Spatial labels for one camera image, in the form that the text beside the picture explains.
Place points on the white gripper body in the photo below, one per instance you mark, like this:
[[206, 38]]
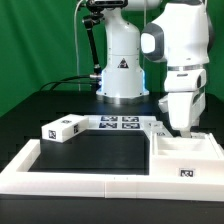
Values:
[[184, 110]]

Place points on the white cabinet door panel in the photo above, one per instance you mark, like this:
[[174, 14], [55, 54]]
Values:
[[155, 127]]

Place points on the white cabinet body box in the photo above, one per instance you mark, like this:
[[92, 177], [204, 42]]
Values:
[[197, 157]]

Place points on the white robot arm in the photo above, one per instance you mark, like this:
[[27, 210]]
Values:
[[180, 37]]

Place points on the white cabinet top block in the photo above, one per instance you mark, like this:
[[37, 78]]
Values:
[[65, 128]]

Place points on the white fiducial marker base plate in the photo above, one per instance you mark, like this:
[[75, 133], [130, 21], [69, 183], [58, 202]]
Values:
[[115, 122]]

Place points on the black articulated camera mount arm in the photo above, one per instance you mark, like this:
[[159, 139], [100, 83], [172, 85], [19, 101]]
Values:
[[89, 24]]

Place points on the white U-shaped border frame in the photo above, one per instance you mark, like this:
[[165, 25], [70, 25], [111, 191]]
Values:
[[17, 179]]

